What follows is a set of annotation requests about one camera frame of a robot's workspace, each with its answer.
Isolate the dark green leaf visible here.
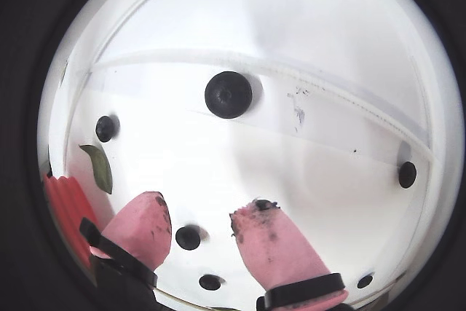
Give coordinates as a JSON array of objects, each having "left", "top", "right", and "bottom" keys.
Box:
[{"left": 79, "top": 144, "right": 114, "bottom": 195}]

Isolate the pink-sleeved gripper finger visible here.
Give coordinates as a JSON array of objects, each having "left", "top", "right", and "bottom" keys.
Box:
[
  {"left": 229, "top": 200, "right": 350, "bottom": 311},
  {"left": 79, "top": 190, "right": 173, "bottom": 311}
]

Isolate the red collapsible silicone cup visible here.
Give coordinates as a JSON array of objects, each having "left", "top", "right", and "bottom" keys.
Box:
[{"left": 42, "top": 174, "right": 99, "bottom": 268}]

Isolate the dark blueberry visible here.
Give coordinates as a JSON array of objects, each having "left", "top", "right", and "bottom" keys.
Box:
[
  {"left": 175, "top": 226, "right": 202, "bottom": 251},
  {"left": 204, "top": 71, "right": 254, "bottom": 119},
  {"left": 95, "top": 115, "right": 117, "bottom": 143},
  {"left": 199, "top": 274, "right": 221, "bottom": 291}
]

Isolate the straight white ribbed cord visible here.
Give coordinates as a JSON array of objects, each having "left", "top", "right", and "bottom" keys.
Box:
[{"left": 89, "top": 48, "right": 436, "bottom": 162}]

